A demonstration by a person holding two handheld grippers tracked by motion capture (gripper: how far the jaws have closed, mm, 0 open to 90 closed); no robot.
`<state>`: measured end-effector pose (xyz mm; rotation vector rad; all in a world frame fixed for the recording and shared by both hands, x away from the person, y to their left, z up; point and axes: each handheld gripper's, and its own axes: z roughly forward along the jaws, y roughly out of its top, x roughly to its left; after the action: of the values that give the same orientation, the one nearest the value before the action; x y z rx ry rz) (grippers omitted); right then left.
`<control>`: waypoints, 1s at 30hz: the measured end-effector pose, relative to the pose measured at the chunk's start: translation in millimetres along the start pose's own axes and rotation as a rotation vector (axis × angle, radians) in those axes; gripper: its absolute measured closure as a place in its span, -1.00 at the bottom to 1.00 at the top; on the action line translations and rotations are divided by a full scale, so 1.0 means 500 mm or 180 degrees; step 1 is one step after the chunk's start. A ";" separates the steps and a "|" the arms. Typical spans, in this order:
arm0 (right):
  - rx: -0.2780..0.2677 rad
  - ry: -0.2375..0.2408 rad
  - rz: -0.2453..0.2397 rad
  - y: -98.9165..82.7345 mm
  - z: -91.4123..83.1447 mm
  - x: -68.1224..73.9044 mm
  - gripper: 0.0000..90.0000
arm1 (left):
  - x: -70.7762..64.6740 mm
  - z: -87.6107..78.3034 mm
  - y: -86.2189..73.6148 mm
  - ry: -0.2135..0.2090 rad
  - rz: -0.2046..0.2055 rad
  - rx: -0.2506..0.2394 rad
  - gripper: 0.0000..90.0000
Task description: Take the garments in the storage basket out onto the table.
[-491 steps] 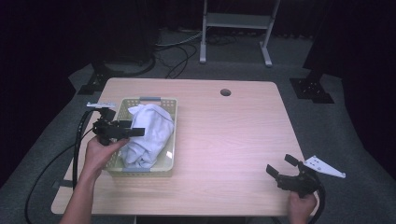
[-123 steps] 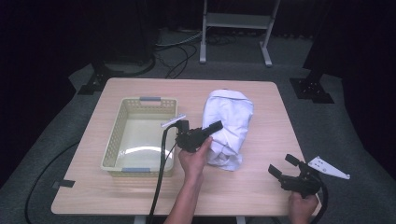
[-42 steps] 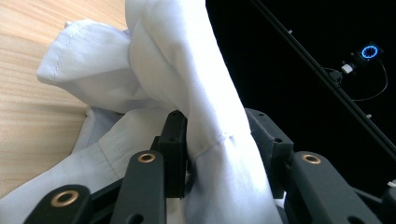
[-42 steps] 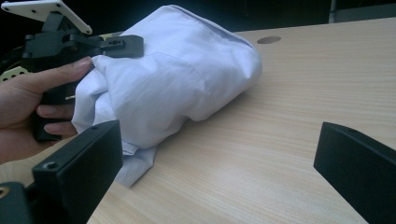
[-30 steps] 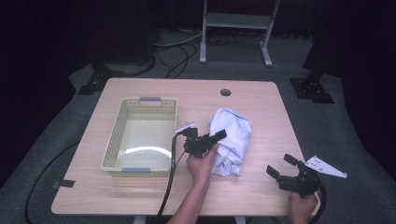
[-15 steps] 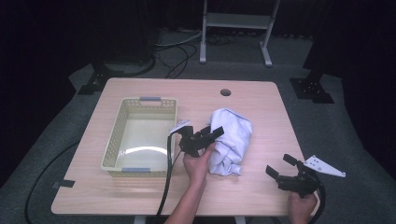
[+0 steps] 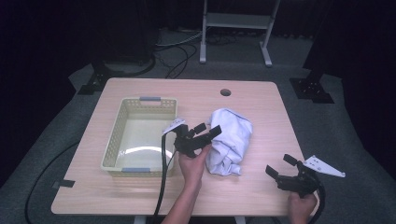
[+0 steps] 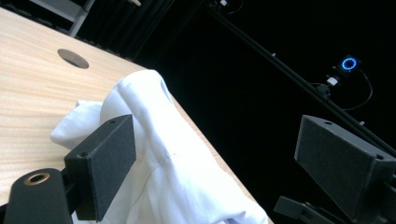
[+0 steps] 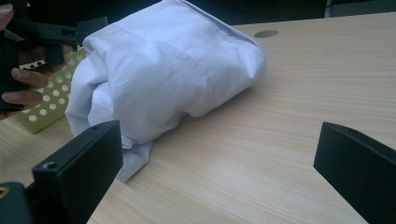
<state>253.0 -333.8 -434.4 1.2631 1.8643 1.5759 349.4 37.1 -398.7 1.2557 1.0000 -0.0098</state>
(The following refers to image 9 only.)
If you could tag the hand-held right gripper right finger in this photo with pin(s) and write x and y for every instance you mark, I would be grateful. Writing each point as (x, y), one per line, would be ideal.
(358, 168)

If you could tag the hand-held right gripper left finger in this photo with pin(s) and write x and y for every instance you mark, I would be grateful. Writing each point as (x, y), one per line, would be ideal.
(81, 168)

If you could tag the yellow-green perforated plastic basket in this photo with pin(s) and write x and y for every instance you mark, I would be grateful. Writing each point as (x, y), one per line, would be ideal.
(56, 99)

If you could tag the white shirt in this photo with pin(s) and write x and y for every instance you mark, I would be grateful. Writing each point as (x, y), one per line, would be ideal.
(168, 71)

